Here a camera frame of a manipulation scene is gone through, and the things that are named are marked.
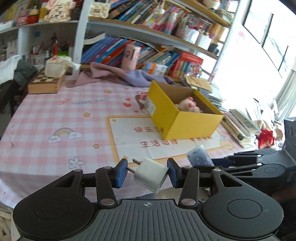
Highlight white spray bottle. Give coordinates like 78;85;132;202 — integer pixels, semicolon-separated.
186;145;214;167

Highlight white charger plug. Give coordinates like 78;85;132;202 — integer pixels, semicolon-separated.
126;158;169;194

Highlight pink plush pig toy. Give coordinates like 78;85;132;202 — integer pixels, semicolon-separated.
175;97;203;113

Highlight stack of papers and books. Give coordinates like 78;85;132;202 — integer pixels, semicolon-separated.
208;92;261;148

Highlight yellow cardboard box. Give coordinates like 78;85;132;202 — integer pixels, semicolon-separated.
145;81;224;140

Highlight pink checkered tablecloth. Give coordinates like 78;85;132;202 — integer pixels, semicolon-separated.
1;81;242;207

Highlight pink purple cloth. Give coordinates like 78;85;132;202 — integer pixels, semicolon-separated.
66;63;175;87

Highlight orange white small boxes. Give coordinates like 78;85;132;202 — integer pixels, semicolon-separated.
142;61;168;76

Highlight wooden chess board box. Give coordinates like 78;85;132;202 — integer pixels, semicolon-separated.
28;68;64;94

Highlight pink cylindrical device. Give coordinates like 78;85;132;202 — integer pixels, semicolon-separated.
120;44;141;71

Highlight beige tissue box cover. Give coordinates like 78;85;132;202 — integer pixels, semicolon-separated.
45;55;80;78

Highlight row of leaning books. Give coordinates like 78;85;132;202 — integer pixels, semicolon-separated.
81;36;180;69

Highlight white pen holder box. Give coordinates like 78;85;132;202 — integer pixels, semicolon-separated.
195;33;212;50

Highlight pile of clothes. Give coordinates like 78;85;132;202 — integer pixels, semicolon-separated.
1;55;38;112

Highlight white wooden bookshelf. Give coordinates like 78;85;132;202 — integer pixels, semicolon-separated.
1;1;232;65

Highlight white quilted handbag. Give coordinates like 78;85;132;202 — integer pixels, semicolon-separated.
89;1;111;19

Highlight pink floral plush figure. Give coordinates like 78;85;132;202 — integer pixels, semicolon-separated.
44;0;76;23

